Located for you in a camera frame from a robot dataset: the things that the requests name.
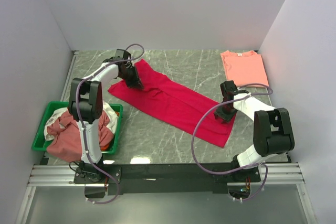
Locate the aluminium extrusion rail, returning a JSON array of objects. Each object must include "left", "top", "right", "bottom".
[{"left": 28, "top": 163, "right": 305, "bottom": 187}]

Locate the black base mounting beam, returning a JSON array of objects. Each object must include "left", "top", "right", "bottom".
[{"left": 73, "top": 163, "right": 261, "bottom": 195}]

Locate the magenta red t shirt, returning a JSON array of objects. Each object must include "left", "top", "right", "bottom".
[{"left": 108, "top": 59, "right": 234, "bottom": 148}]

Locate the white crumpled shirt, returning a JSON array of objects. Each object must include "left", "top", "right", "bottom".
[{"left": 44, "top": 101, "right": 120, "bottom": 141}]

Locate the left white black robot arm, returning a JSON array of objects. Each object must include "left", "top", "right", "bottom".
[{"left": 68, "top": 49, "right": 144, "bottom": 183}]

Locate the orange garment in basket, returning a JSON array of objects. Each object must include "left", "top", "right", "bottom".
[{"left": 100, "top": 144, "right": 110, "bottom": 151}]

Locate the folded salmon pink t shirt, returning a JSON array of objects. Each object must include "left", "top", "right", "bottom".
[{"left": 220, "top": 50, "right": 269, "bottom": 87}]

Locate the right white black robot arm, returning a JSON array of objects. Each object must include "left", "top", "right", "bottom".
[{"left": 214, "top": 81, "right": 295, "bottom": 182}]

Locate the dusty pink crumpled shirt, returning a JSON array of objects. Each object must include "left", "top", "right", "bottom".
[{"left": 46, "top": 111, "right": 114, "bottom": 162}]

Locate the green plastic laundry basket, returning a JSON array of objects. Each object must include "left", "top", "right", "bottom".
[{"left": 32, "top": 101, "right": 123, "bottom": 154}]

